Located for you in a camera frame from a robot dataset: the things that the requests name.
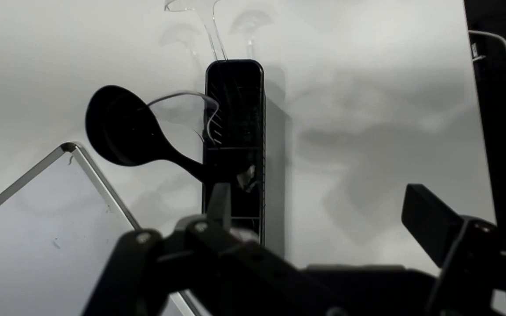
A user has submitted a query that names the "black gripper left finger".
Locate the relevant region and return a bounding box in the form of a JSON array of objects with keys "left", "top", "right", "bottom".
[{"left": 81, "top": 181, "right": 348, "bottom": 316}]

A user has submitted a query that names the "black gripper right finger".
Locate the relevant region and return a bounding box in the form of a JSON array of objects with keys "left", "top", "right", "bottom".
[{"left": 401, "top": 185, "right": 501, "bottom": 316}]

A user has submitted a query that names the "black plastic spoon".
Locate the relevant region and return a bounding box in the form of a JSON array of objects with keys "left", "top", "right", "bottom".
[{"left": 83, "top": 85, "right": 250, "bottom": 185}]

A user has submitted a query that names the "black cutlery holder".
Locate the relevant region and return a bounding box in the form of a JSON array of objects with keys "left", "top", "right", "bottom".
[{"left": 202, "top": 60, "right": 287, "bottom": 257}]

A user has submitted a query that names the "small whiteboard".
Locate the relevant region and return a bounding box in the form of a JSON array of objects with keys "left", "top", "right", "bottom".
[{"left": 0, "top": 141, "right": 208, "bottom": 316}]

